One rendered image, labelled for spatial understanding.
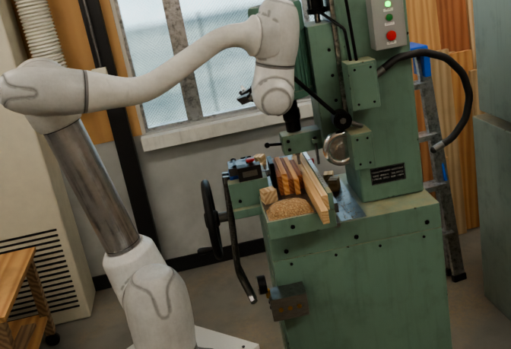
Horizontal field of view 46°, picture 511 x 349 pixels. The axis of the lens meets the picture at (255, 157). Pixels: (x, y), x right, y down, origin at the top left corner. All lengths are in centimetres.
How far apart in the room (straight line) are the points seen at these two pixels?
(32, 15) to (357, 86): 177
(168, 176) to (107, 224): 182
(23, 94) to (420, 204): 128
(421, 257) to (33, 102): 134
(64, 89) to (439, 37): 243
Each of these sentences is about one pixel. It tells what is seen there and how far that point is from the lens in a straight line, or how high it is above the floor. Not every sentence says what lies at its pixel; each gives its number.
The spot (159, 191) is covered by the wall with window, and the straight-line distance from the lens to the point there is 347.
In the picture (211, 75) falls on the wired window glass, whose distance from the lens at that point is 339.
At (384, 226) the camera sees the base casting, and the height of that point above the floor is 76.
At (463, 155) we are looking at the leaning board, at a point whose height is 44.
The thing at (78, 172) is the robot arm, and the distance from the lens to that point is 160.
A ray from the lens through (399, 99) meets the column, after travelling 204.
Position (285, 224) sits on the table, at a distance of 184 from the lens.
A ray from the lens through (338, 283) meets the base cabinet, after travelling 208.
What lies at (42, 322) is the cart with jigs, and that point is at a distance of 320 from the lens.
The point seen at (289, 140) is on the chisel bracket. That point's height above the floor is 105.
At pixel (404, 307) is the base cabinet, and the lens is 220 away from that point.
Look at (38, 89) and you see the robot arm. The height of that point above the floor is 147.
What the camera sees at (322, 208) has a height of 94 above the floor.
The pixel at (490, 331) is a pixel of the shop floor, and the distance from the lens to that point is 284.
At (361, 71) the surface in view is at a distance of 189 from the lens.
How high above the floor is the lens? 164
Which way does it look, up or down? 18 degrees down
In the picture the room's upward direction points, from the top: 10 degrees counter-clockwise
